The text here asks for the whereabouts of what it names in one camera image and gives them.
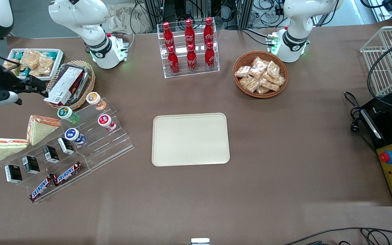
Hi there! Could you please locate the orange gum bottle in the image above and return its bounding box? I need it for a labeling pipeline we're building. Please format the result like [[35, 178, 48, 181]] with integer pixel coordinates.
[[86, 92, 107, 111]]

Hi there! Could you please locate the red cola bottle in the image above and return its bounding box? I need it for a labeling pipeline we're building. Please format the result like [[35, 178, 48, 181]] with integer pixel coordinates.
[[162, 22, 175, 51], [205, 42, 216, 70], [184, 19, 196, 48], [167, 46, 180, 75], [203, 17, 214, 46], [186, 44, 197, 72]]

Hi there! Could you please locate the black and yellow control box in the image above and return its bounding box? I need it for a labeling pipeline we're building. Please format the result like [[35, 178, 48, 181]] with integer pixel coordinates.
[[359, 94, 392, 207]]

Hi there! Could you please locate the beige plastic tray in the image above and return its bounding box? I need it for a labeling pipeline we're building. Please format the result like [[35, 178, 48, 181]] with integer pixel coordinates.
[[152, 113, 230, 167]]

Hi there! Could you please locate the black power cable with plug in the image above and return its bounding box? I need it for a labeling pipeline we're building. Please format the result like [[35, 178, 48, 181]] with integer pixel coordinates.
[[344, 91, 377, 153]]

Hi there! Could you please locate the white rectangular bin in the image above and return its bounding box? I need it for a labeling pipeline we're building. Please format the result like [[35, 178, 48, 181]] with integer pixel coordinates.
[[0, 48, 64, 82]]

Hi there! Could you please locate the green gum bottle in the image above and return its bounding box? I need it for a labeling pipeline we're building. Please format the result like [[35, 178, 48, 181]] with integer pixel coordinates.
[[57, 106, 80, 125]]

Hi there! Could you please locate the snickers chocolate bar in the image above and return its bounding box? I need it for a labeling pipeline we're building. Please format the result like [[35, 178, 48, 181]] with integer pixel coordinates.
[[29, 174, 56, 202], [53, 161, 82, 186]]

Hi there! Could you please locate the aluminium frame rack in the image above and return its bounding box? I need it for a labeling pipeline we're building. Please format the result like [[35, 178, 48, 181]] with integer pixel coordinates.
[[142, 0, 255, 30]]

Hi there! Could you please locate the round brown wicker basket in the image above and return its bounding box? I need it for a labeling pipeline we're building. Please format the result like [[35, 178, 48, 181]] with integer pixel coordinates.
[[233, 51, 289, 99]]

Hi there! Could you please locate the black plastic food container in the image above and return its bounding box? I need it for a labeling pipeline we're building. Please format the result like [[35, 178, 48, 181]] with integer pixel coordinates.
[[54, 63, 91, 107]]

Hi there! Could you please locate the blue gum bottle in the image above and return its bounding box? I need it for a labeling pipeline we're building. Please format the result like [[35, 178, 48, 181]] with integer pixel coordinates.
[[65, 128, 86, 144]]

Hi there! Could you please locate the small black carton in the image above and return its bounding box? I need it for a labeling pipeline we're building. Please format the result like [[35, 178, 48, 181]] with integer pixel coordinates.
[[5, 164, 23, 184], [22, 156, 40, 175], [43, 145, 60, 164], [57, 137, 75, 156]]

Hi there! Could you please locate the oval light wicker basket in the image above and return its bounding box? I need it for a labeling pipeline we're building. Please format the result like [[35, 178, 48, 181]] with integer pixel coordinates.
[[45, 60, 96, 111]]

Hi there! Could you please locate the black looping cable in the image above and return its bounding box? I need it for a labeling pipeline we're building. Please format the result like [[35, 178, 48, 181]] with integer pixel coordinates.
[[367, 34, 392, 109]]

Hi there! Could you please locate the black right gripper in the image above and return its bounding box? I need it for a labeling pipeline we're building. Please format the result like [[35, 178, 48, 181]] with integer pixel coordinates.
[[0, 66, 47, 103]]

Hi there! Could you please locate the clear acrylic stepped display stand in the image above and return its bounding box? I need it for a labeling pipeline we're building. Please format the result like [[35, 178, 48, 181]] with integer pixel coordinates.
[[0, 97, 135, 204]]

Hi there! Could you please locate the red gum bottle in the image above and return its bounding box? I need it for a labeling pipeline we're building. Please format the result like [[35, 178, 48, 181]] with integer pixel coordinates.
[[97, 114, 117, 132]]

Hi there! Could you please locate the red and white carton box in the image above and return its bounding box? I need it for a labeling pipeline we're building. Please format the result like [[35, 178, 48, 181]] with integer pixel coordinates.
[[44, 66, 85, 107]]

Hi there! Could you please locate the crumpled beige cloth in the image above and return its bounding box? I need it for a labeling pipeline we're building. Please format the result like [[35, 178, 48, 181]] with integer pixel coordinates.
[[107, 4, 156, 34]]

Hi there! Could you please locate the clear acrylic bottle rack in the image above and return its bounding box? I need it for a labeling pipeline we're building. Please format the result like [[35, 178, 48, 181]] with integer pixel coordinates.
[[157, 21, 220, 79]]

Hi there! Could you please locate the triangular packaged sandwich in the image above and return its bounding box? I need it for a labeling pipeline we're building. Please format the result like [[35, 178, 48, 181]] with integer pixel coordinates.
[[27, 115, 61, 146], [0, 138, 30, 163]]

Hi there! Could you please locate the black cable at table edge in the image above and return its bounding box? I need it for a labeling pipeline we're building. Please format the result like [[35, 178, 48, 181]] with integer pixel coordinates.
[[284, 227, 392, 245]]

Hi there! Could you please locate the white wire basket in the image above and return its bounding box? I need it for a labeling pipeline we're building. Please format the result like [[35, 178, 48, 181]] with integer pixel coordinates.
[[359, 26, 392, 97]]

